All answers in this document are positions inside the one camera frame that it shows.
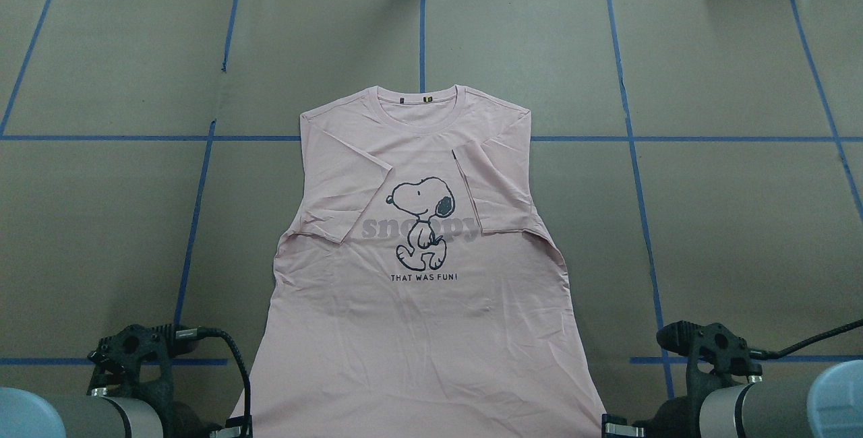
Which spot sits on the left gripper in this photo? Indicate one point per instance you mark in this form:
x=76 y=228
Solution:
x=181 y=420

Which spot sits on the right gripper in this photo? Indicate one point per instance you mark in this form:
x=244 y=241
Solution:
x=669 y=419

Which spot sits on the pink Snoopy t-shirt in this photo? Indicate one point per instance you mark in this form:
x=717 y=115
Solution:
x=418 y=292

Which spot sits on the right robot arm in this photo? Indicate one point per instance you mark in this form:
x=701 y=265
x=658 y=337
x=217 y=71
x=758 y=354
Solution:
x=823 y=404

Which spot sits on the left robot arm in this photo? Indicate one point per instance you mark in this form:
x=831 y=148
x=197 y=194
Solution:
x=26 y=414

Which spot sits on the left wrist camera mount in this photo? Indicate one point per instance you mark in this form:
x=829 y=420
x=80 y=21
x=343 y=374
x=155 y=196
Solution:
x=137 y=362

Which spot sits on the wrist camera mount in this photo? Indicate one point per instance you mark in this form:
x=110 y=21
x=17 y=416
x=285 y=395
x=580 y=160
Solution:
x=137 y=362
x=715 y=356

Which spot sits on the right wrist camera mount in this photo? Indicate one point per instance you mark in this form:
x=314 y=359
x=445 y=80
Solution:
x=715 y=356

